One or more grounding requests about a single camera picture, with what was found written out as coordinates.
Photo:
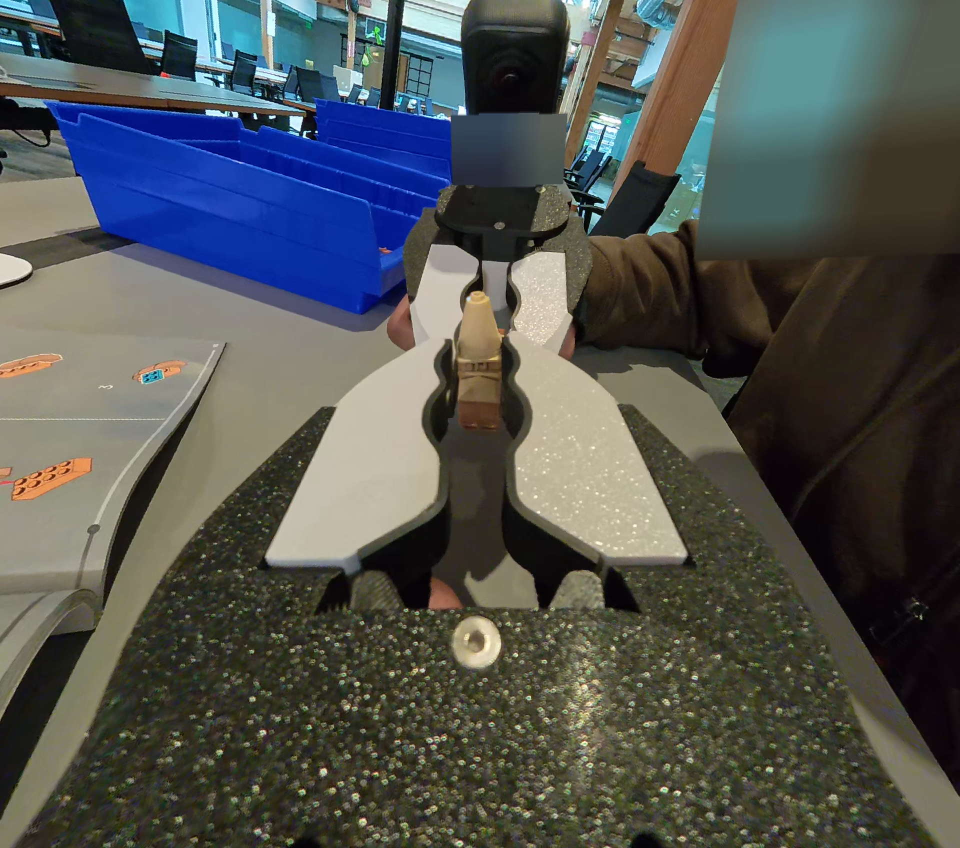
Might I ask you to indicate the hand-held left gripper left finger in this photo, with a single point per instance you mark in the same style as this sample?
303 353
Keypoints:
360 480

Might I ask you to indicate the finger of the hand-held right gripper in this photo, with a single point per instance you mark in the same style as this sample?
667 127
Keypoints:
544 300
439 293

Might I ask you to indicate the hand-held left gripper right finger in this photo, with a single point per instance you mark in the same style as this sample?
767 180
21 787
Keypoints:
592 480

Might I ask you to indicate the small square toy brick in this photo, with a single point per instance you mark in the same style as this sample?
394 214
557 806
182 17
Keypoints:
478 390

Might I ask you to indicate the person's right forearm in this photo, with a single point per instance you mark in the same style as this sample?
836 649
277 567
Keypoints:
652 293

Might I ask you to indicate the grey desk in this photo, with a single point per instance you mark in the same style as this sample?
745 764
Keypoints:
285 368

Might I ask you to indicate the person's right hand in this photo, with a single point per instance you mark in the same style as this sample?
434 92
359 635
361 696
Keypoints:
401 330

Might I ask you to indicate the black office chair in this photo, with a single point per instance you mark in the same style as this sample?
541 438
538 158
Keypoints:
637 199
90 30

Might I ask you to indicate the blue plastic bin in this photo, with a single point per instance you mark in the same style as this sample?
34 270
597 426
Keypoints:
225 218
382 128

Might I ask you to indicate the person's brown jacket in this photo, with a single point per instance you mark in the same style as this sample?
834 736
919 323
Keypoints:
862 450

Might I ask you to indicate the grey instruction booklet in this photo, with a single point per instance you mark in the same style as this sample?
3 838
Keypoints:
75 450

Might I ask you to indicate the long wooden table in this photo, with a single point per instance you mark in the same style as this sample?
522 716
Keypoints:
150 87

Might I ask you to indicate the white monitor stand base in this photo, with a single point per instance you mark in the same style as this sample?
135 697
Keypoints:
11 270

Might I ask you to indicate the wooden post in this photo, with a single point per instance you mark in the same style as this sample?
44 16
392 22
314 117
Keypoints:
600 60
697 38

